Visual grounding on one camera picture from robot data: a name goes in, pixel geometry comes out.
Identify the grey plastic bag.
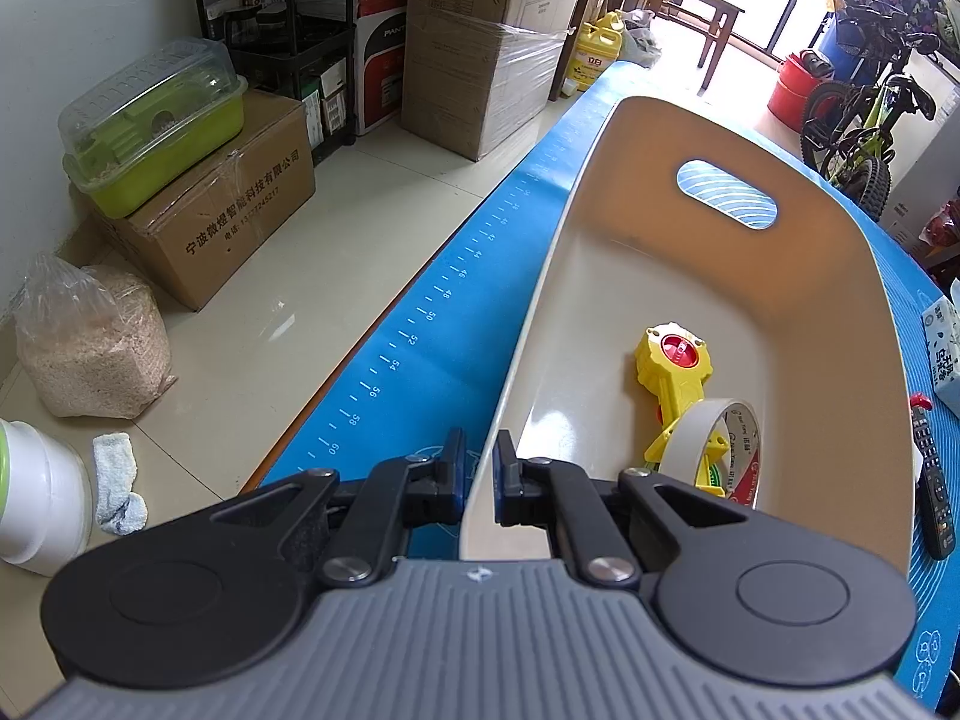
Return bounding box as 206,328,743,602
619,9,665,68

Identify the wooden chair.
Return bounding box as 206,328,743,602
660,0,747,95

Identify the bag of wood shavings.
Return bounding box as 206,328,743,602
15,255,177,421

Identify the yellow plastic jug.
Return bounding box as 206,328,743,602
564,11,627,95

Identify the black shelf rack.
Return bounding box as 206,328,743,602
184,0,357,166

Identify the yellow plastic tool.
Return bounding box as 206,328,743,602
634,322,727,494

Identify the taped cardboard box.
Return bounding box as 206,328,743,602
101,90,316,312

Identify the white tape roll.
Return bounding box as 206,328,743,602
658,396,764,512

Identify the white and red carton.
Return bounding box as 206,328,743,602
352,0,412,136

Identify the white container with green band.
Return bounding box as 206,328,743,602
0,418,95,578

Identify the blue silicone mat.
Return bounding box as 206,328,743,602
262,56,960,713

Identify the white tissue box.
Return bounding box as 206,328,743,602
921,281,960,415

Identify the white chest freezer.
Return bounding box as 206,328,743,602
877,56,960,256

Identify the white and blue cloth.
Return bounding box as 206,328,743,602
91,433,149,535

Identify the black remote control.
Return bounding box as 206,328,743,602
910,405,955,560

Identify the blue barrel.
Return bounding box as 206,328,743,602
814,15,856,80

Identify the green container with clear lid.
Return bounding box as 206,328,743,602
58,36,248,220

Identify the green and black bicycle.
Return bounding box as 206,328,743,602
799,0,942,222

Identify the beige plastic basket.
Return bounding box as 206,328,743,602
459,95,920,575

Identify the red bucket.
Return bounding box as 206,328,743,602
766,52,822,128

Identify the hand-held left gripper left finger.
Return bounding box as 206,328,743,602
202,427,470,587

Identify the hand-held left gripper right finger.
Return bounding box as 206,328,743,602
491,429,751,587

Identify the film-wrapped cardboard box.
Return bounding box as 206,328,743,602
401,11,571,162

